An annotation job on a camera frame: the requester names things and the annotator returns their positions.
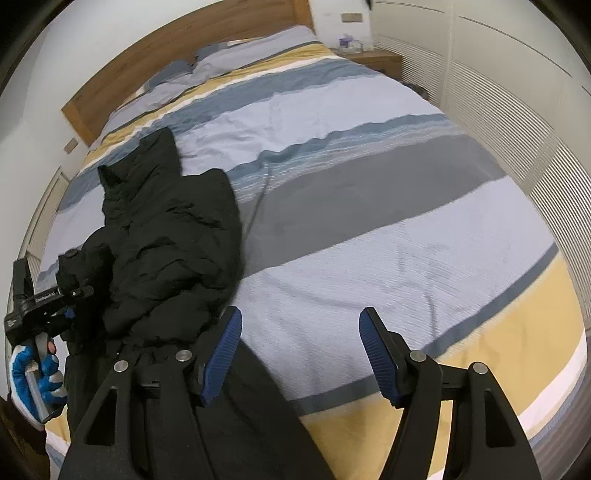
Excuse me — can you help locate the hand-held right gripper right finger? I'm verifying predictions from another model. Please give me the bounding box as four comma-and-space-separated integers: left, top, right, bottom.
359, 307, 543, 480

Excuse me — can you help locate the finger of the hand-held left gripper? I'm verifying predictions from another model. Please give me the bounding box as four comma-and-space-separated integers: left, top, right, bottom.
54, 306, 78, 334
55, 284, 96, 305

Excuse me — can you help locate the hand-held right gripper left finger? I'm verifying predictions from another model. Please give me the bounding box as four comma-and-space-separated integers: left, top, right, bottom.
58, 305, 244, 480

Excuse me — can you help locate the black puffer jacket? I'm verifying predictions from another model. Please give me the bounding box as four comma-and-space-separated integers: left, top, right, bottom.
56, 127, 335, 480

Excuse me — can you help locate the person's left forearm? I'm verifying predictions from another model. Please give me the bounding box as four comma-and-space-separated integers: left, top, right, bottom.
0, 397, 51, 480

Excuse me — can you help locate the person's left hand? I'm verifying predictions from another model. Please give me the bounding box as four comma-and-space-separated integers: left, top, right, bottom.
8, 340, 68, 431

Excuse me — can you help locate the low white cabinet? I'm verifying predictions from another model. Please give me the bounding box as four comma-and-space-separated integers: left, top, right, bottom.
21, 165, 71, 280

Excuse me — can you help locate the striped duvet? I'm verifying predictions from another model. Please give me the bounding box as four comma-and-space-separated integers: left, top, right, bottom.
32, 44, 589, 467

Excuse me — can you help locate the striped pillow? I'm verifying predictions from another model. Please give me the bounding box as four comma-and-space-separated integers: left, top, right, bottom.
193, 24, 318, 77
134, 59, 197, 100

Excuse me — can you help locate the wooden headboard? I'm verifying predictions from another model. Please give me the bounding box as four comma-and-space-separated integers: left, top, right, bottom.
61, 0, 317, 143

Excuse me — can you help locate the wooden nightstand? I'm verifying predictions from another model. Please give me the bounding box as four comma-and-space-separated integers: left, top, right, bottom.
344, 47, 403, 78

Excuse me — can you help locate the white louvered wardrobe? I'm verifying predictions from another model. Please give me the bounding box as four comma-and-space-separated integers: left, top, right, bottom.
369, 0, 591, 330

